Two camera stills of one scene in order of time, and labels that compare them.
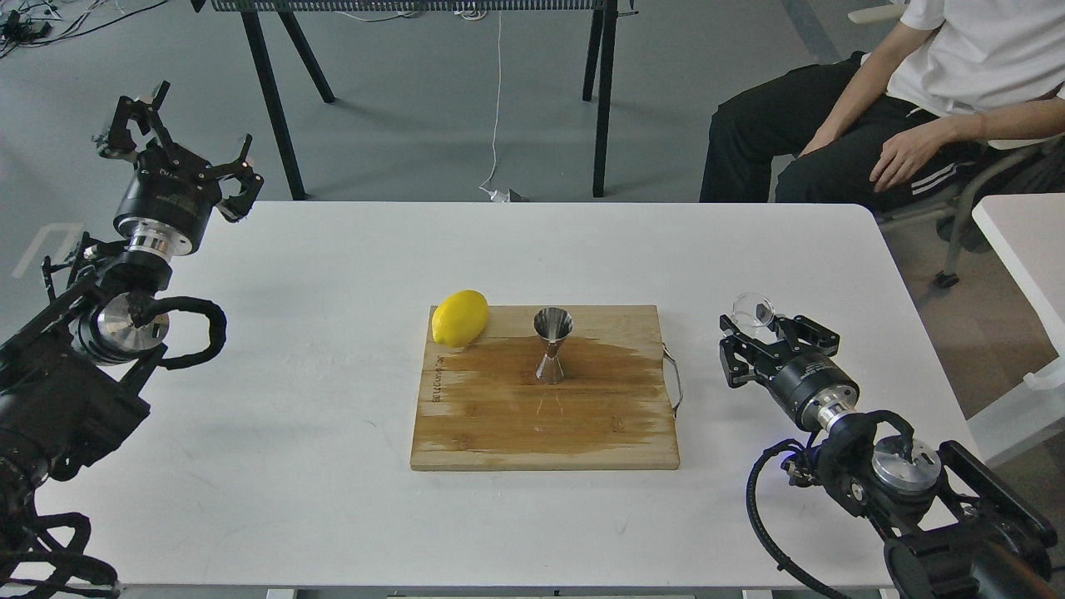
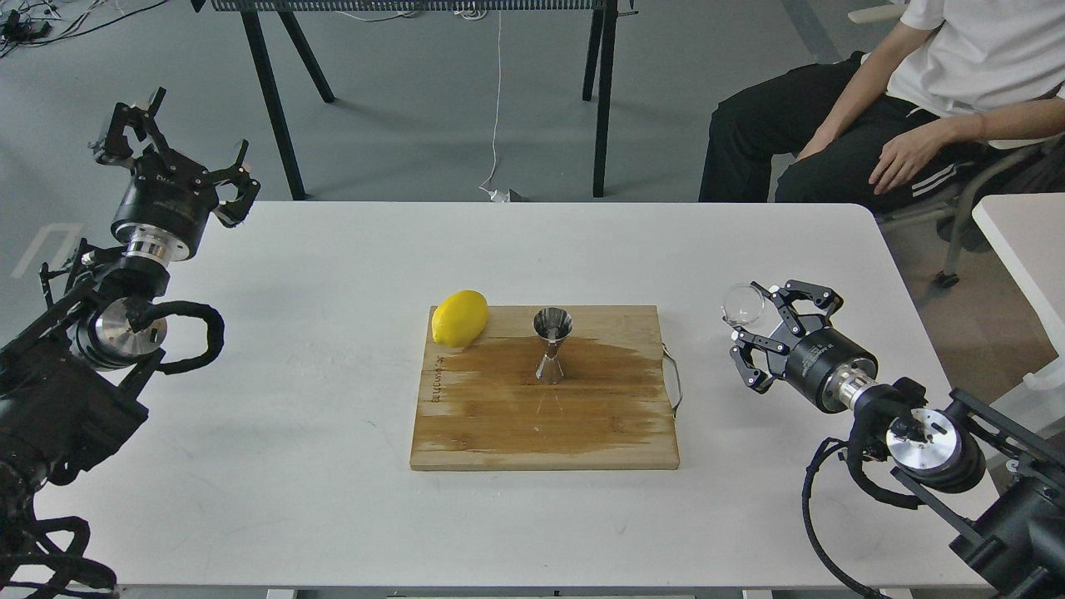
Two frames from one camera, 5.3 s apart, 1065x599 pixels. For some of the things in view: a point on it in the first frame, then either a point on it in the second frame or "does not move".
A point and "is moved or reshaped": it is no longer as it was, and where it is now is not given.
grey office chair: [1032, 169] does not move
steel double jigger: [552, 324] does not move
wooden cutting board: [482, 407] does not move
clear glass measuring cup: [752, 313] is moved or reshaped
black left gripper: [169, 200] does not move
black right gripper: [812, 387] to [828, 368]
